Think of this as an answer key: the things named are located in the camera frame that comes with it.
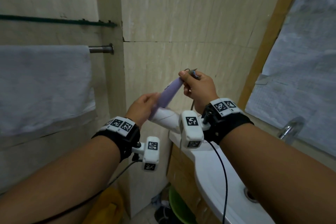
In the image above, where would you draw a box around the person's left forearm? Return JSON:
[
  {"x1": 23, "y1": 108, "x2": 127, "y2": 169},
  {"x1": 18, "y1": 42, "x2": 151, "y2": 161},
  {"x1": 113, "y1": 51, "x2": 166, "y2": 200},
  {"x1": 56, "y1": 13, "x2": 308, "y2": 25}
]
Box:
[{"x1": 0, "y1": 135, "x2": 122, "y2": 224}]

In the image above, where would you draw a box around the green plastic basin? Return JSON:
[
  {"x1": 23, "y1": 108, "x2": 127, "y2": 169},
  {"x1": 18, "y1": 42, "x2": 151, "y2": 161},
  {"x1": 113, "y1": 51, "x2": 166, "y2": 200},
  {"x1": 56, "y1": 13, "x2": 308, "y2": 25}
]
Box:
[{"x1": 168, "y1": 185, "x2": 198, "y2": 224}]

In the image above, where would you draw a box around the person's right hand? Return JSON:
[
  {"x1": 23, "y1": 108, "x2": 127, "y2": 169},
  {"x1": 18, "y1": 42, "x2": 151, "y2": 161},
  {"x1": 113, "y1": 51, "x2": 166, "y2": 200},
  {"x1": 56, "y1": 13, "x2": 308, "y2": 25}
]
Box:
[{"x1": 178, "y1": 70, "x2": 220, "y2": 115}]

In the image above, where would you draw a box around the purple white hair dryer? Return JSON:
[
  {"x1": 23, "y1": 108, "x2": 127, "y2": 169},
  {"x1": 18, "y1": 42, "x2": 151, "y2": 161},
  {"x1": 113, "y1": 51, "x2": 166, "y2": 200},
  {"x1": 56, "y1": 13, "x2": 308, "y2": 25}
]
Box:
[{"x1": 148, "y1": 78, "x2": 184, "y2": 134}]

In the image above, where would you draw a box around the wooden sink cabinet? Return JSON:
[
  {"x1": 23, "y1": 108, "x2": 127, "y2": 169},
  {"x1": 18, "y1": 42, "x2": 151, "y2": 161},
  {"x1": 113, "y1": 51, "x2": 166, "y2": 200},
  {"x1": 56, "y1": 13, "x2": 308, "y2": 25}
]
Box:
[{"x1": 166, "y1": 143, "x2": 221, "y2": 224}]

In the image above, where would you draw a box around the yellow plastic container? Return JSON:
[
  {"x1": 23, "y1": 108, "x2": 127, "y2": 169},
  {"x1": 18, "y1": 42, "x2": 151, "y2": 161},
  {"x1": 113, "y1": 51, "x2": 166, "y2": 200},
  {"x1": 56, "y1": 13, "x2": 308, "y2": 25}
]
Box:
[{"x1": 83, "y1": 187, "x2": 124, "y2": 224}]

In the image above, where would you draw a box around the grey power cord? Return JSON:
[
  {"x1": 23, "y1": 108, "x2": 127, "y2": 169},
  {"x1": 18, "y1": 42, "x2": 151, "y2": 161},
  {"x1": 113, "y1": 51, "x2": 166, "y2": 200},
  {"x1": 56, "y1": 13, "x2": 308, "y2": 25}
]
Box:
[{"x1": 180, "y1": 68, "x2": 199, "y2": 149}]

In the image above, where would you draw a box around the white paper window covering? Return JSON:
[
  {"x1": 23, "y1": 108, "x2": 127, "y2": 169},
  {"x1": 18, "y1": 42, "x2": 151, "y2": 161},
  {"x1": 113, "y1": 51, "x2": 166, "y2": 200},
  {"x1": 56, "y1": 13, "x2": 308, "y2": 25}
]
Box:
[{"x1": 245, "y1": 0, "x2": 336, "y2": 158}]

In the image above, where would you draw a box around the person's left hand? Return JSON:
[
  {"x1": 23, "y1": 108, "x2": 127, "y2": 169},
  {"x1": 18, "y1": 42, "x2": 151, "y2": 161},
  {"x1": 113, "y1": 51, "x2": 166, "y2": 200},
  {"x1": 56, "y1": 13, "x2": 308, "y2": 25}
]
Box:
[{"x1": 124, "y1": 92, "x2": 161, "y2": 129}]

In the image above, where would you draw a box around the metal towel rail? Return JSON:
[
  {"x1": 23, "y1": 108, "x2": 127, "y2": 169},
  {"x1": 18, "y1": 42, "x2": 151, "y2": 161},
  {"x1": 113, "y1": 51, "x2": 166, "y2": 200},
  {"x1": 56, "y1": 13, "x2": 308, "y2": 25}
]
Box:
[{"x1": 88, "y1": 43, "x2": 114, "y2": 55}]

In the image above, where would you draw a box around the metal sink drain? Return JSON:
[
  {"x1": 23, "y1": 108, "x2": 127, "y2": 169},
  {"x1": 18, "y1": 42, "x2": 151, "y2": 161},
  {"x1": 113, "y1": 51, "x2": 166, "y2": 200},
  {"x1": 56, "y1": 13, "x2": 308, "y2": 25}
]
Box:
[{"x1": 243, "y1": 187, "x2": 259, "y2": 204}]

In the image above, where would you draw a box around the black marker wrist strap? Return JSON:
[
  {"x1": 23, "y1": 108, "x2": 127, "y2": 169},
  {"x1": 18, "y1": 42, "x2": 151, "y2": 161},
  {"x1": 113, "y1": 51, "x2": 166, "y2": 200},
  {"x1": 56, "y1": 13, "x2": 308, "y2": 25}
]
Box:
[
  {"x1": 91, "y1": 116, "x2": 141, "y2": 163},
  {"x1": 201, "y1": 97, "x2": 254, "y2": 146}
]

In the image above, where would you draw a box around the black camera cable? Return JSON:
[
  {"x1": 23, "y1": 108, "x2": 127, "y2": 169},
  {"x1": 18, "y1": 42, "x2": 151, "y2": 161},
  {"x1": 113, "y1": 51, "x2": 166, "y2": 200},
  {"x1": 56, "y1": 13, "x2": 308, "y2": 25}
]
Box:
[
  {"x1": 33, "y1": 153, "x2": 141, "y2": 224},
  {"x1": 203, "y1": 139, "x2": 229, "y2": 224}
]

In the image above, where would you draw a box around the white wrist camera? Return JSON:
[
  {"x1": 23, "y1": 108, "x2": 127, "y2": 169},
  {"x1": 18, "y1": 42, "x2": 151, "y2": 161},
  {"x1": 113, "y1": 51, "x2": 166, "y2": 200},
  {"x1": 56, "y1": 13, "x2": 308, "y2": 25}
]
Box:
[
  {"x1": 179, "y1": 110, "x2": 210, "y2": 149},
  {"x1": 131, "y1": 136, "x2": 160, "y2": 172}
]

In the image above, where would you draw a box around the wooden window frame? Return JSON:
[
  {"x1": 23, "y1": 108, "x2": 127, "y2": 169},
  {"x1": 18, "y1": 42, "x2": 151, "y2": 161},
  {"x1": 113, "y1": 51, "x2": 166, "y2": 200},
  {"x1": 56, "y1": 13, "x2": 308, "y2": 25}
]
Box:
[{"x1": 237, "y1": 0, "x2": 306, "y2": 112}]

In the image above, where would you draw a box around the chrome faucet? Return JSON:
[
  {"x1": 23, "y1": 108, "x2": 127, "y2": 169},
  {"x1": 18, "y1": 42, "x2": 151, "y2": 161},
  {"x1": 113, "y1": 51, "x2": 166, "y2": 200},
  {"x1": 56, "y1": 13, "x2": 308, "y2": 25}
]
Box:
[{"x1": 278, "y1": 116, "x2": 306, "y2": 145}]

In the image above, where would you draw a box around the grey towel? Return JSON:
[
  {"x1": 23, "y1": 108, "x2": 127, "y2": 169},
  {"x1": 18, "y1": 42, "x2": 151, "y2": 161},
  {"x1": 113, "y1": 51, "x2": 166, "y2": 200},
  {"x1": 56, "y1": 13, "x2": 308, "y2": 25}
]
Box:
[{"x1": 0, "y1": 45, "x2": 96, "y2": 138}]

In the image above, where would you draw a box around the person's right forearm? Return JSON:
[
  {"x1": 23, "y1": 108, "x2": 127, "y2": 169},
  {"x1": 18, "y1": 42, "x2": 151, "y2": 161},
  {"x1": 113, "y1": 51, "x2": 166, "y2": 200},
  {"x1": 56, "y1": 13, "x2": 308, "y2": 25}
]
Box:
[{"x1": 219, "y1": 122, "x2": 336, "y2": 224}]

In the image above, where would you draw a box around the white sink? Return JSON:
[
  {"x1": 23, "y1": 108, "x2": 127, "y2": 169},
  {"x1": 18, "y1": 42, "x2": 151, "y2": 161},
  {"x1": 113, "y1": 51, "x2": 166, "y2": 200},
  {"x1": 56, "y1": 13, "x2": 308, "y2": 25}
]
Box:
[{"x1": 169, "y1": 129, "x2": 277, "y2": 224}]

